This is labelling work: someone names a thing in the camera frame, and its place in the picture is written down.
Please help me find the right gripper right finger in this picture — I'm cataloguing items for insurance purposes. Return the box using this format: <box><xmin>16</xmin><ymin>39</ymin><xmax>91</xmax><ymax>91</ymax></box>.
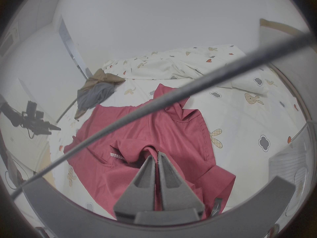
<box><xmin>158</xmin><ymin>151</ymin><xmax>205</xmax><ymax>212</ymax></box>

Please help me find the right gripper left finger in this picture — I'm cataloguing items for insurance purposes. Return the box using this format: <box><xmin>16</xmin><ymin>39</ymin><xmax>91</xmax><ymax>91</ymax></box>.
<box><xmin>113</xmin><ymin>155</ymin><xmax>157</xmax><ymax>220</ymax></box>

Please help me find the red shirt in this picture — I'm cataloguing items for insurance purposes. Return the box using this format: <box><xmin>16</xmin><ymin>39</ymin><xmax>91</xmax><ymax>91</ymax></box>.
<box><xmin>63</xmin><ymin>83</ymin><xmax>236</xmax><ymax>220</ymax></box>

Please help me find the white wardrobe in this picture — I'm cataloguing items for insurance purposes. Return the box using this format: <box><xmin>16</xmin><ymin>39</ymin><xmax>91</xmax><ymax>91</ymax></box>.
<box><xmin>0</xmin><ymin>116</ymin><xmax>51</xmax><ymax>173</ymax></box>

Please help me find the grey garment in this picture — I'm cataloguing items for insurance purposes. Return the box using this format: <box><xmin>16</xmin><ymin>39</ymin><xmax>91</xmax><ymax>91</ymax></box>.
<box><xmin>77</xmin><ymin>83</ymin><xmax>116</xmax><ymax>110</ymax></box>

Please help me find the brown garment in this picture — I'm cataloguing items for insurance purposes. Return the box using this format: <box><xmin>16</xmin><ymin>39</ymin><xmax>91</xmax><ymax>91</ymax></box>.
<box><xmin>74</xmin><ymin>68</ymin><xmax>126</xmax><ymax>121</ymax></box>

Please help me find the bed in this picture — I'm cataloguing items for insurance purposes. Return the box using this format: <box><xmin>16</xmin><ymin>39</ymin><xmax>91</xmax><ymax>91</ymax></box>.
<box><xmin>50</xmin><ymin>19</ymin><xmax>317</xmax><ymax>222</ymax></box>

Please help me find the clear plastic box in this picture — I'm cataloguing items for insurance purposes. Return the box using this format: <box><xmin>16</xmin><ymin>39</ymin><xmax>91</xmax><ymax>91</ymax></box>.
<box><xmin>269</xmin><ymin>122</ymin><xmax>316</xmax><ymax>218</ymax></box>

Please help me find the white printed quilt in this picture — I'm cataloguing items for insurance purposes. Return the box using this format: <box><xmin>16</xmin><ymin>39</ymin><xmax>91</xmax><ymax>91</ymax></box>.
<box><xmin>102</xmin><ymin>44</ymin><xmax>270</xmax><ymax>96</ymax></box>

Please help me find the black cable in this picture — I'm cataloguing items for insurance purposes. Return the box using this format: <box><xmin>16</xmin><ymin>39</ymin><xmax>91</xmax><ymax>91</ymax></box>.
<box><xmin>11</xmin><ymin>32</ymin><xmax>316</xmax><ymax>200</ymax></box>

